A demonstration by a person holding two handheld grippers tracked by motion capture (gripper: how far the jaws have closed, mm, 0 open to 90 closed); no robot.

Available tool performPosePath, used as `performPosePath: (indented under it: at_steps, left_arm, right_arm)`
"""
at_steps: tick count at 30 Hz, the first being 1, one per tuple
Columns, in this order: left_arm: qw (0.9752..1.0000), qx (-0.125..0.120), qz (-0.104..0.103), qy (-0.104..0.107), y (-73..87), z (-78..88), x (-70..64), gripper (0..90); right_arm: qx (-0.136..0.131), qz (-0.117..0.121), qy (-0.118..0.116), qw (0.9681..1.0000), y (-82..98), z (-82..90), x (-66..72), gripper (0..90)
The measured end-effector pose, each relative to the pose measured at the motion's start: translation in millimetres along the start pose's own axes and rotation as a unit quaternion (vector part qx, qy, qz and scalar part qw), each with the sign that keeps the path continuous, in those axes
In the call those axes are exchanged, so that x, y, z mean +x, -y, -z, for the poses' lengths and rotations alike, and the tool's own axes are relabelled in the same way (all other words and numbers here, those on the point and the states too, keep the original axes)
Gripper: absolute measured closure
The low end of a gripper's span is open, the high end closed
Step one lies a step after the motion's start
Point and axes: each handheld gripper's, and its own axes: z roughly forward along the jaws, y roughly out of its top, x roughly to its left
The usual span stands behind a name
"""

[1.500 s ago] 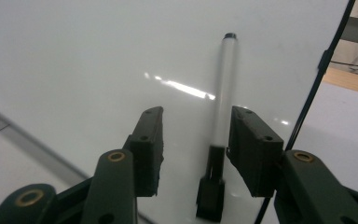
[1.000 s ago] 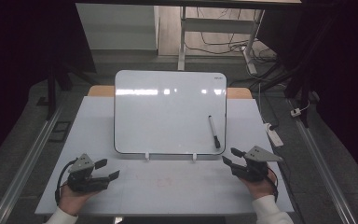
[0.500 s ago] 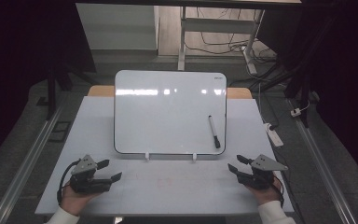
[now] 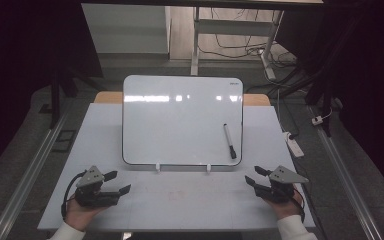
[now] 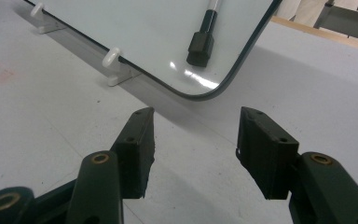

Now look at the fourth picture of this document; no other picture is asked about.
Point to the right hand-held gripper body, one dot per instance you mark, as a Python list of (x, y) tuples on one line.
[(283, 176)]

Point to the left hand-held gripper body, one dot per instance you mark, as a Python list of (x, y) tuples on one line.
[(91, 178)]

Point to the black and white marker pen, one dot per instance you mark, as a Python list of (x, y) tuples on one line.
[(228, 138)]

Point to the white whiteboard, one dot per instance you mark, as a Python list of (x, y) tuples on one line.
[(166, 133)]

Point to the person's right hand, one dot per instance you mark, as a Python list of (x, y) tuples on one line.
[(288, 208)]

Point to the person's left hand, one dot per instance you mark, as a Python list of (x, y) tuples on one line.
[(78, 215)]

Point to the white whiteboard stand foot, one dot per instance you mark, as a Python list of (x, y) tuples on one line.
[(157, 167), (208, 168)]

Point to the white table cover sheet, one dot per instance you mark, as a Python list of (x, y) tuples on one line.
[(186, 200)]

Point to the small white plug adapter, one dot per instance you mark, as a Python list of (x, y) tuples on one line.
[(317, 120)]

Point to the black stand legs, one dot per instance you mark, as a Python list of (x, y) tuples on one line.
[(56, 100)]

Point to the black tripod legs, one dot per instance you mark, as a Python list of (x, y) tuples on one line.
[(325, 96)]

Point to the white cabinet panel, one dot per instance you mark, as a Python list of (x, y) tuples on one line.
[(125, 28)]

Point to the black rectangular floor frame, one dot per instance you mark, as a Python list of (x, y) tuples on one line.
[(65, 140)]

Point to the aluminium floor rail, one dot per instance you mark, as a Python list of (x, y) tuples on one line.
[(346, 176), (30, 173)]

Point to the white desk frame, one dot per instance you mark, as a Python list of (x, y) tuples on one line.
[(233, 27)]

